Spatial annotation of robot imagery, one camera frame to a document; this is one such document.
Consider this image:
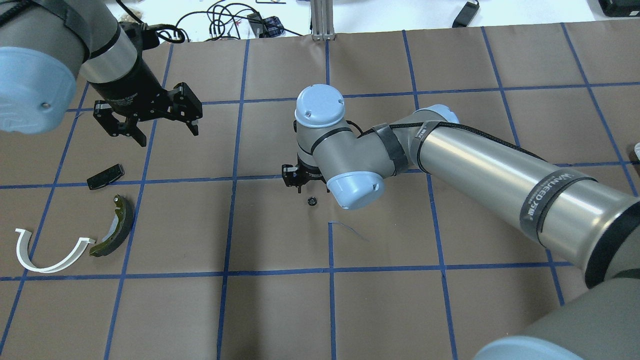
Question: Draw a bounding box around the white curved plastic part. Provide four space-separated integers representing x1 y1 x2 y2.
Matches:
14 228 95 274

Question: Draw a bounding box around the green brake shoe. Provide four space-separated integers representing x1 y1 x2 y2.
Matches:
89 194 135 257

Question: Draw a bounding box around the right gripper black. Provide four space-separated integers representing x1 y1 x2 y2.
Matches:
281 159 326 190

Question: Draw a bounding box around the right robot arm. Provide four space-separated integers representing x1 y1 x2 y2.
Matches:
281 84 640 360

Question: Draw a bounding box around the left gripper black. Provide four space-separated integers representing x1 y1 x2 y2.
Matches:
89 61 203 148

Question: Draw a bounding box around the aluminium frame post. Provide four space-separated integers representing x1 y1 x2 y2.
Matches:
310 0 336 42

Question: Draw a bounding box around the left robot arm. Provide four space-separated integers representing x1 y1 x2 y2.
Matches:
0 0 203 147

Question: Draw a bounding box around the black brake pad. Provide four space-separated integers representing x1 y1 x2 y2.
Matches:
86 163 125 191

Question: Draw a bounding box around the black power adapter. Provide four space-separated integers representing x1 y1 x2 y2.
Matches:
451 0 480 28

